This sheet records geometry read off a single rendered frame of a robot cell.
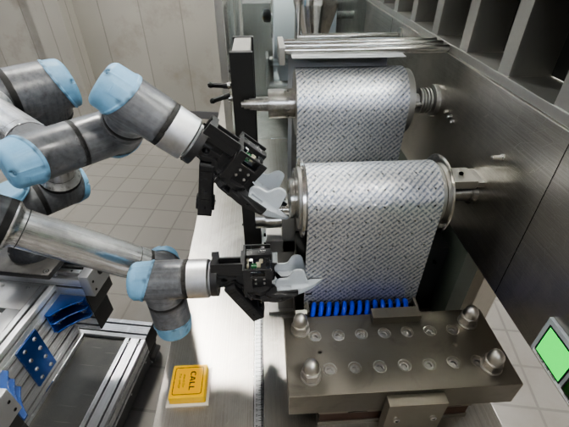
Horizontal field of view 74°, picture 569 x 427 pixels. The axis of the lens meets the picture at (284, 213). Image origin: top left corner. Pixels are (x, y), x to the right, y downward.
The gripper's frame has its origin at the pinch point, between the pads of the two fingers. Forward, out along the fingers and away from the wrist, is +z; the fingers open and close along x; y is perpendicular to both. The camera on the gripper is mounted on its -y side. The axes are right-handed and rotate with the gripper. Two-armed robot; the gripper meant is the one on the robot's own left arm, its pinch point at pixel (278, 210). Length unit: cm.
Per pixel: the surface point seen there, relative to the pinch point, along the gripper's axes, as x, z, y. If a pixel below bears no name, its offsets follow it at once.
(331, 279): -5.3, 16.3, -3.9
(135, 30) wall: 349, -71, -108
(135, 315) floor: 76, 22, -142
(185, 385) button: -16.0, 4.7, -36.0
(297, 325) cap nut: -13.2, 13.0, -11.3
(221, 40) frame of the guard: 97, -19, -5
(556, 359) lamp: -29.7, 30.6, 19.7
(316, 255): -5.3, 9.5, -1.0
